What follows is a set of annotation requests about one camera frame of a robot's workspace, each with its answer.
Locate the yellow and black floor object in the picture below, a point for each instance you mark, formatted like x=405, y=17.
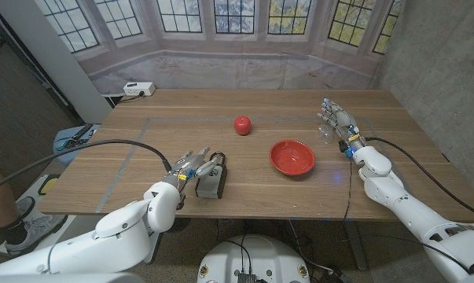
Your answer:
x=48, y=185

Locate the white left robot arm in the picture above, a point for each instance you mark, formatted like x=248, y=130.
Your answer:
x=115, y=236

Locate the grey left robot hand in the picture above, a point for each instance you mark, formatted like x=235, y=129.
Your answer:
x=187, y=165

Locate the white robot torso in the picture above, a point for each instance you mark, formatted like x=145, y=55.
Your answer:
x=260, y=255

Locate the red ball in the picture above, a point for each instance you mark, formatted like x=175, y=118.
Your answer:
x=242, y=126

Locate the black remote control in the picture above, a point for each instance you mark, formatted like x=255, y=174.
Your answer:
x=83, y=133

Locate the grey combination lock box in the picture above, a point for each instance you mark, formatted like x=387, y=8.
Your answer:
x=211, y=184

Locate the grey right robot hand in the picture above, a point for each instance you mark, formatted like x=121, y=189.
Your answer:
x=342, y=120

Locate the small clear plastic cup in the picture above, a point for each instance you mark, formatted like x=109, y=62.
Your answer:
x=325, y=134

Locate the white power strip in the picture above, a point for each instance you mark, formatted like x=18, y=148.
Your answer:
x=139, y=89

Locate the red bowl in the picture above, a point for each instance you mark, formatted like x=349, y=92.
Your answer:
x=291, y=157

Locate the blue round stool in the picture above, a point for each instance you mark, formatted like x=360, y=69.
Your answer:
x=69, y=155

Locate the grey table leg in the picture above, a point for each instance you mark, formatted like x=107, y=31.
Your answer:
x=356, y=243
x=155, y=251

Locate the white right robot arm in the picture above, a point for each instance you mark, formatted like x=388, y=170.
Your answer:
x=401, y=200

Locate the white slanted pillar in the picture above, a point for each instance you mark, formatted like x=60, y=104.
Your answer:
x=56, y=59

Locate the printed window backdrop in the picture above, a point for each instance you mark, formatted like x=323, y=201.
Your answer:
x=236, y=67

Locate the grey sneaker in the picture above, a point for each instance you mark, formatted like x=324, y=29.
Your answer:
x=36, y=232
x=24, y=206

